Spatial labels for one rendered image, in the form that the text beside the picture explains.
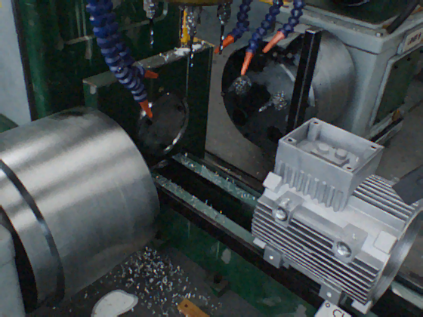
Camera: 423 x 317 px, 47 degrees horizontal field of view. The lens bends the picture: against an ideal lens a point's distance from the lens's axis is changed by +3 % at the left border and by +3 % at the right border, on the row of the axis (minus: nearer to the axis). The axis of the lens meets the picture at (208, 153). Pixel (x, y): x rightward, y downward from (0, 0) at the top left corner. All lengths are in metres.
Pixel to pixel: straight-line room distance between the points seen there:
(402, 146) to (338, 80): 0.47
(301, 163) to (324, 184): 0.05
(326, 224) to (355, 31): 0.57
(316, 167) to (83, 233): 0.33
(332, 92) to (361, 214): 0.40
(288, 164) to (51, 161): 0.34
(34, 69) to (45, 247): 0.40
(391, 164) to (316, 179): 0.70
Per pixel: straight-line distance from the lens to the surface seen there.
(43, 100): 0.96
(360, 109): 1.22
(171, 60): 0.95
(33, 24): 0.90
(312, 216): 0.72
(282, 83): 1.02
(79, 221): 0.63
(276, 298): 0.88
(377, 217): 0.72
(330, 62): 1.07
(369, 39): 1.16
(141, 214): 0.69
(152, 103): 0.93
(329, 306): 0.60
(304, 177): 0.73
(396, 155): 1.44
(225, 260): 0.91
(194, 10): 0.77
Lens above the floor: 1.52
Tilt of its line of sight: 34 degrees down
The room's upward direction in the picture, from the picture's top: 5 degrees clockwise
